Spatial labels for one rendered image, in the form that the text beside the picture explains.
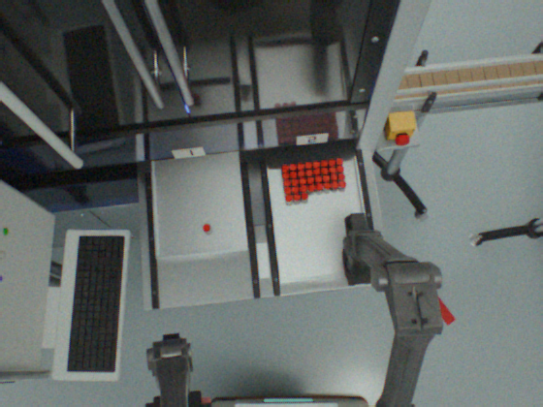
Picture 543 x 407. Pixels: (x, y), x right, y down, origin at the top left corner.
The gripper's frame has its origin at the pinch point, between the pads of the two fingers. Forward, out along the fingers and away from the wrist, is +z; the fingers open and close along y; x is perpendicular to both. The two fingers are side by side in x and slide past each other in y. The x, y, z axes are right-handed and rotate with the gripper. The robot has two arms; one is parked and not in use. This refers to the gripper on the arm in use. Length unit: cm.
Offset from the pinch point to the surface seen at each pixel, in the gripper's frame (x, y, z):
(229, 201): 32.8, 26.6, -2.4
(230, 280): 34.8, 3.8, 2.1
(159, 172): 53, 38, -5
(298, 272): 15.5, 3.8, 2.2
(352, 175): -3.8, 29.9, -2.4
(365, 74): -4, 29, -51
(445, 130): -61, 90, 77
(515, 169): -89, 68, 81
